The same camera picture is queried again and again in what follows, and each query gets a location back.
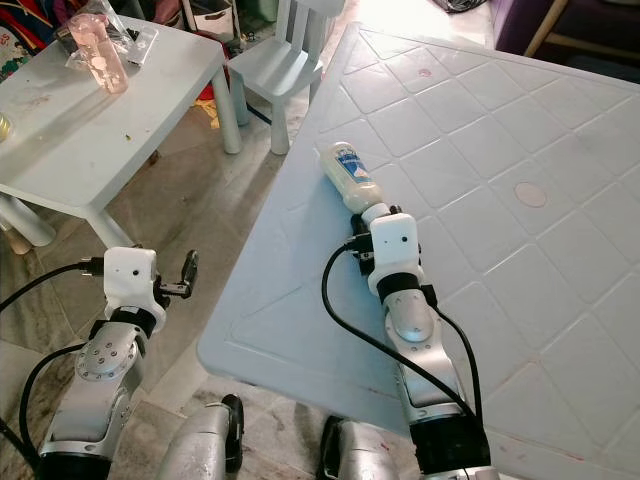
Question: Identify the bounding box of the silver robot leg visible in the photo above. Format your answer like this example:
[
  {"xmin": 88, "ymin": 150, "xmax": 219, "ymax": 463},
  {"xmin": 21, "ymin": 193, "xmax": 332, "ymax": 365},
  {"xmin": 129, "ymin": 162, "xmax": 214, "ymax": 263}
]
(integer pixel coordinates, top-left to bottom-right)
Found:
[
  {"xmin": 318, "ymin": 418, "xmax": 401, "ymax": 480},
  {"xmin": 165, "ymin": 395, "xmax": 246, "ymax": 480}
]

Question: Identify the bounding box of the large grey plastic table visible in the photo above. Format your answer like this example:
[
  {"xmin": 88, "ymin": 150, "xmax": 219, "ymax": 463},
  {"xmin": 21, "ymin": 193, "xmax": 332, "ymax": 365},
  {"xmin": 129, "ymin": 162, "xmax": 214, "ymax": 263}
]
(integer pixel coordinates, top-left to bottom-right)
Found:
[{"xmin": 198, "ymin": 22, "xmax": 640, "ymax": 480}]

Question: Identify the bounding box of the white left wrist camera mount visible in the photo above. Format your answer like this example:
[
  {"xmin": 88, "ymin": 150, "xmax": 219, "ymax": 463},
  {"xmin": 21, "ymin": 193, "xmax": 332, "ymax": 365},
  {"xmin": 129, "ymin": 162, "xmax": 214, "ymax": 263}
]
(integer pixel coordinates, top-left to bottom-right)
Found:
[{"xmin": 104, "ymin": 247, "xmax": 162, "ymax": 333}]

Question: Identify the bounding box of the pink translucent bottle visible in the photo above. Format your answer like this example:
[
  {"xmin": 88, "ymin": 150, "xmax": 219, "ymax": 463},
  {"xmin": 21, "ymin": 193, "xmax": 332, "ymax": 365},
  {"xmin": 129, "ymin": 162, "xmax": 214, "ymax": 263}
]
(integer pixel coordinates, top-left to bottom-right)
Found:
[{"xmin": 68, "ymin": 12, "xmax": 129, "ymax": 96}]

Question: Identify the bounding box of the silver robot left leg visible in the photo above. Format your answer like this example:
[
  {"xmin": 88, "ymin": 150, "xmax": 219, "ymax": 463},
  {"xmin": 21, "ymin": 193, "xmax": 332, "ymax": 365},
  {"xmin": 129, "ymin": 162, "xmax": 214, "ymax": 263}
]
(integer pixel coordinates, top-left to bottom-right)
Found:
[{"xmin": 165, "ymin": 395, "xmax": 246, "ymax": 480}]

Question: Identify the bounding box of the silver robot right leg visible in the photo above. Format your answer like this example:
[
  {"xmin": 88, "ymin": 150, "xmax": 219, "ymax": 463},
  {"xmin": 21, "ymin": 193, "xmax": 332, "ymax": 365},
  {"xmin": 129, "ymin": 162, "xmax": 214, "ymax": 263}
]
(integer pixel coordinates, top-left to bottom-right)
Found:
[{"xmin": 318, "ymin": 418, "xmax": 401, "ymax": 480}]

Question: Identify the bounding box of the short black left arm cable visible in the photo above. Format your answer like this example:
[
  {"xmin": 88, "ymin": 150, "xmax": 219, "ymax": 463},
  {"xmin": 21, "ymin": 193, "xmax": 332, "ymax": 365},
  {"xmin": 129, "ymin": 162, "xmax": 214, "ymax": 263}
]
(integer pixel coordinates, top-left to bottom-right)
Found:
[{"xmin": 25, "ymin": 342, "xmax": 93, "ymax": 456}]

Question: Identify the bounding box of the colourful printed bag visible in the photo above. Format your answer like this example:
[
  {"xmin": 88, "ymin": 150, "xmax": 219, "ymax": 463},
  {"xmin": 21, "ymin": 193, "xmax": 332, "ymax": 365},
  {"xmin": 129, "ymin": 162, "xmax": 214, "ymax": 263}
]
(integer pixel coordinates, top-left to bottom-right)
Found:
[{"xmin": 0, "ymin": 0, "xmax": 51, "ymax": 81}]

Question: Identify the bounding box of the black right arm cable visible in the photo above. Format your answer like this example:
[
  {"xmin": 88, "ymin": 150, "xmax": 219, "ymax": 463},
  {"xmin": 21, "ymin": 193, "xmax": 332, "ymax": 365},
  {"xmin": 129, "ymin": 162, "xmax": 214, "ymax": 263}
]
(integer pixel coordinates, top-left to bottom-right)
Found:
[{"xmin": 320, "ymin": 240, "xmax": 483, "ymax": 421}]

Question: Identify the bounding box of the clear plastic bag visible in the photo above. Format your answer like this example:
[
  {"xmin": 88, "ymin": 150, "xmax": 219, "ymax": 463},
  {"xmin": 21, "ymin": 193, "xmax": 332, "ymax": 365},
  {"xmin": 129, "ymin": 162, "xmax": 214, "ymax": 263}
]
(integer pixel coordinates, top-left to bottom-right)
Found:
[{"xmin": 60, "ymin": 0, "xmax": 158, "ymax": 73}]

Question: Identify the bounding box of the long black left arm cable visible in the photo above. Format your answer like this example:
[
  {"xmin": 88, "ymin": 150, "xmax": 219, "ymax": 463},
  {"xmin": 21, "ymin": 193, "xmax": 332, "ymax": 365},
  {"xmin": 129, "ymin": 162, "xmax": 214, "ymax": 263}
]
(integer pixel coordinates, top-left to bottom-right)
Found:
[{"xmin": 0, "ymin": 258, "xmax": 106, "ymax": 471}]

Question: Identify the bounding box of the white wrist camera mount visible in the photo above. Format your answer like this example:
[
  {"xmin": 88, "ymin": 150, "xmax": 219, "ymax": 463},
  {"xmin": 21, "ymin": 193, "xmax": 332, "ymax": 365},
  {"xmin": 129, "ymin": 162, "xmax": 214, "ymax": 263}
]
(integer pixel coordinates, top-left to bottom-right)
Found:
[
  {"xmin": 366, "ymin": 211, "xmax": 425, "ymax": 297},
  {"xmin": 104, "ymin": 247, "xmax": 162, "ymax": 333}
]

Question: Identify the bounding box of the small white table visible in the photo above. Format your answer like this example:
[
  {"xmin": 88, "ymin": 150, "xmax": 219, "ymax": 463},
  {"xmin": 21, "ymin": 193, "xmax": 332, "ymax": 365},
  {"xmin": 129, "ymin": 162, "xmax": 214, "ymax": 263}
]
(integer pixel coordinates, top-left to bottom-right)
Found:
[{"xmin": 0, "ymin": 15, "xmax": 243, "ymax": 251}]

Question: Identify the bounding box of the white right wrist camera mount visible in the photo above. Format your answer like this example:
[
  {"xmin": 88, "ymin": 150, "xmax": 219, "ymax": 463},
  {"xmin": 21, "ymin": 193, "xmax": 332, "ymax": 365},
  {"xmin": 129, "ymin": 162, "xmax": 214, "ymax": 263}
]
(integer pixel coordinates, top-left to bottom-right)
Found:
[{"xmin": 366, "ymin": 211, "xmax": 425, "ymax": 297}]

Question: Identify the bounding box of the small pale children's chair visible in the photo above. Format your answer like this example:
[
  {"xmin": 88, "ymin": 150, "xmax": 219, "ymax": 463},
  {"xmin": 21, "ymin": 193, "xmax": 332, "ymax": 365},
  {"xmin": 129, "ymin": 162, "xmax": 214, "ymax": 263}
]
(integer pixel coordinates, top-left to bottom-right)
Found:
[{"xmin": 228, "ymin": 0, "xmax": 346, "ymax": 156}]

